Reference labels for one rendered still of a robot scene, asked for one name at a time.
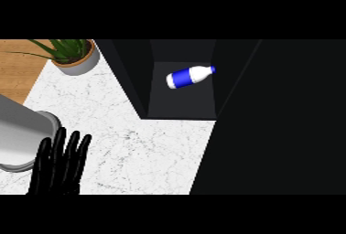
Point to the dark grey cabinet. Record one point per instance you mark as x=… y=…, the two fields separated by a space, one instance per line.
x=181 y=91

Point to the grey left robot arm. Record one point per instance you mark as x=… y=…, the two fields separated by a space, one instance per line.
x=20 y=134

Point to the white bottle with blue label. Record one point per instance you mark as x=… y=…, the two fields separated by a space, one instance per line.
x=190 y=76

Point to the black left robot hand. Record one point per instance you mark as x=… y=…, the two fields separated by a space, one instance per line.
x=57 y=170

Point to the potted green plant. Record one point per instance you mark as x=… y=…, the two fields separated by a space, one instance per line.
x=74 y=56

